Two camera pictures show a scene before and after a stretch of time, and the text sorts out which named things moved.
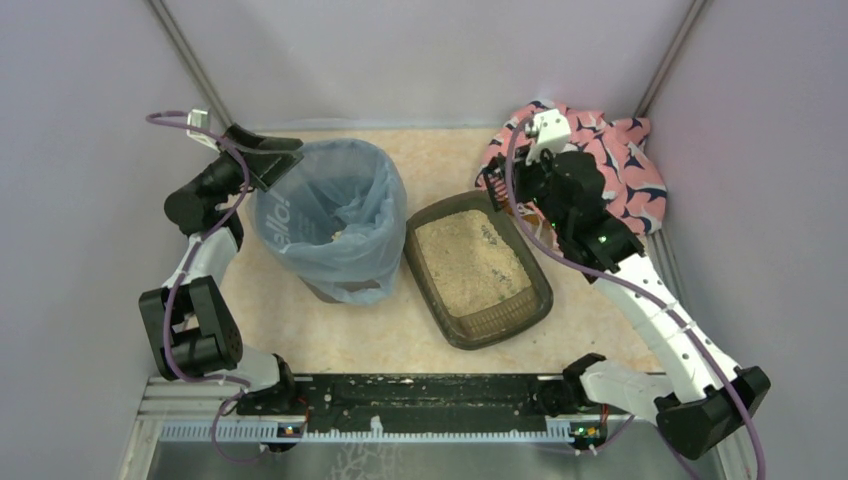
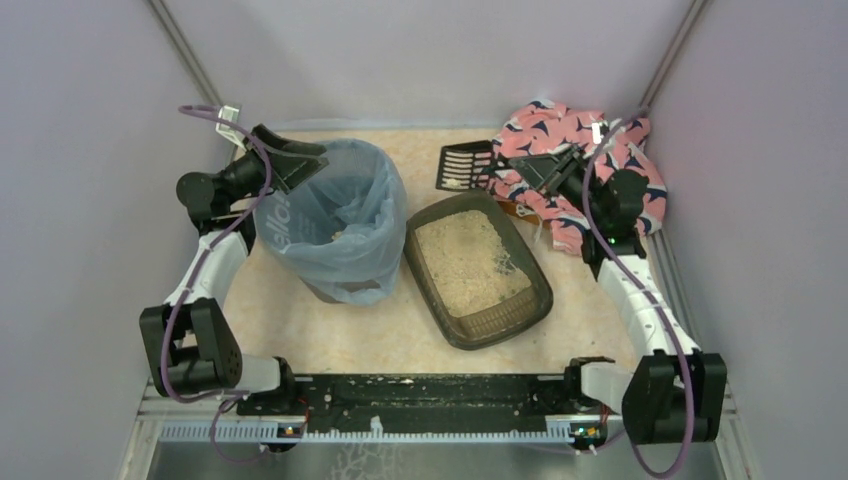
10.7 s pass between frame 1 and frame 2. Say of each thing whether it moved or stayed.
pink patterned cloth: stayed
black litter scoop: moved
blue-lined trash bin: stayed
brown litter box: stayed
